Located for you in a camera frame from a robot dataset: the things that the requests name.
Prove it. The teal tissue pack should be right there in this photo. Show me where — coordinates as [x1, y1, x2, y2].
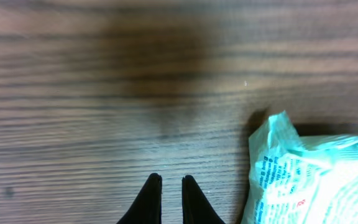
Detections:
[242, 112, 358, 224]

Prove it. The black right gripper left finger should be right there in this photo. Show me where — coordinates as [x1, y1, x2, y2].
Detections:
[117, 173, 162, 224]

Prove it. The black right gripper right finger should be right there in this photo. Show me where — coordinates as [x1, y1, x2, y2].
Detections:
[181, 175, 224, 224]

